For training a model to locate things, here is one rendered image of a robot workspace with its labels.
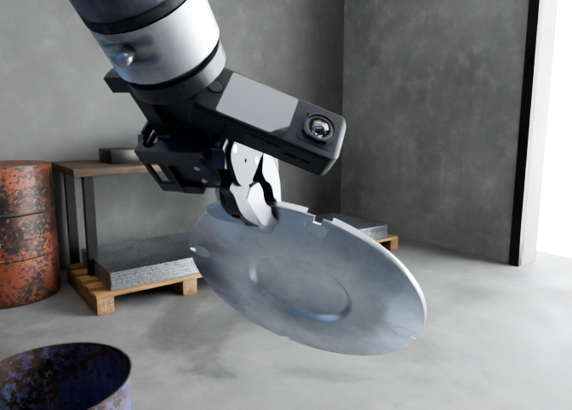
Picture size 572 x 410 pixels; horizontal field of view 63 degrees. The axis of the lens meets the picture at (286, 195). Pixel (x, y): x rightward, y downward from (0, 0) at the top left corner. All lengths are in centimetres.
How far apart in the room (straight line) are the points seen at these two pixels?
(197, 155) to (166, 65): 8
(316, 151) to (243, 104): 6
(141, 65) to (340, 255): 27
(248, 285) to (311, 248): 14
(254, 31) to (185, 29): 439
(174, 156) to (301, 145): 10
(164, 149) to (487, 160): 397
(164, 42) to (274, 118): 10
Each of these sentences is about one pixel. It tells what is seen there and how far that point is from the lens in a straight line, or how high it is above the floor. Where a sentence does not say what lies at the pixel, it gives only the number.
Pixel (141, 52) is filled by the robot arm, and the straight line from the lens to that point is 31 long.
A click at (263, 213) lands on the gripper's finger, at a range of 43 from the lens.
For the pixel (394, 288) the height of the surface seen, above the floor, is 98.
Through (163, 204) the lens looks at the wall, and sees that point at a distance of 423.
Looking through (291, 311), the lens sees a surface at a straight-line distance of 62.
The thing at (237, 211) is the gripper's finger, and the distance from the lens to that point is 38.
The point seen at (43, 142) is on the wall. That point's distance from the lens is 392.
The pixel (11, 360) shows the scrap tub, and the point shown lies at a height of 47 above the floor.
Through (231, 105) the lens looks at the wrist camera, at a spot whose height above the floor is 116.
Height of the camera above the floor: 115
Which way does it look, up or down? 9 degrees down
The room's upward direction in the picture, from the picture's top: straight up
